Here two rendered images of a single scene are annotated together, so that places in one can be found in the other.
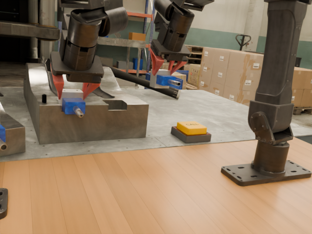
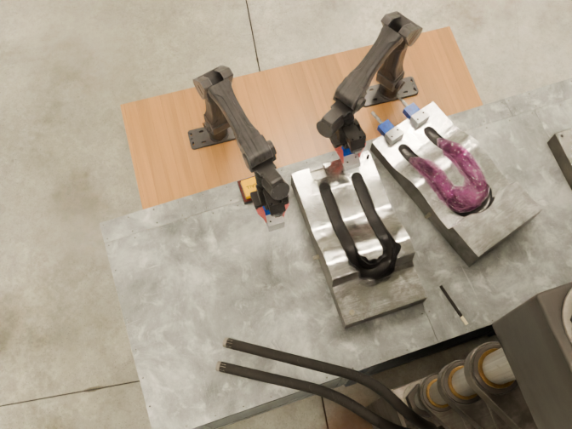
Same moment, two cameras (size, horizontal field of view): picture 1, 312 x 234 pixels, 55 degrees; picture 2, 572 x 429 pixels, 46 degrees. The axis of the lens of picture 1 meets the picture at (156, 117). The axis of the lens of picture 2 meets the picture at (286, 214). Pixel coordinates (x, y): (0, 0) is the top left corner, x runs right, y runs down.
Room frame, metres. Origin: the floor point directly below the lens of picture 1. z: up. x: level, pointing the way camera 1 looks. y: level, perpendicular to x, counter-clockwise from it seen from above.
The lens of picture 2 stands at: (1.57, 0.14, 2.84)
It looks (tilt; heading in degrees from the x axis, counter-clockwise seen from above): 70 degrees down; 190
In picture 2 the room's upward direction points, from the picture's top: straight up
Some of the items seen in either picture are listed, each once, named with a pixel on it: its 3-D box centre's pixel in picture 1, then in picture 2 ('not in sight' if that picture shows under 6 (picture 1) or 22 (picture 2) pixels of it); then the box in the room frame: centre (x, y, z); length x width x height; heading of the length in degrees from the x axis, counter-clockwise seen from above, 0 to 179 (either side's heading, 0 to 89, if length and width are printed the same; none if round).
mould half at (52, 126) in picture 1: (75, 91); (357, 235); (0.90, 0.25, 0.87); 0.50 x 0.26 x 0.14; 28
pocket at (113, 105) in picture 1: (114, 109); (317, 174); (0.72, 0.10, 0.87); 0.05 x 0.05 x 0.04; 28
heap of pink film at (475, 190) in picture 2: not in sight; (453, 173); (0.65, 0.52, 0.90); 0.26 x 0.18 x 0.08; 45
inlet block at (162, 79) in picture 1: (167, 81); (270, 207); (0.88, -0.02, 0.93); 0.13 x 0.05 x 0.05; 28
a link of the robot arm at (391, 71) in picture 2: not in sight; (396, 54); (0.36, 0.28, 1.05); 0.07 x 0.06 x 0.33; 60
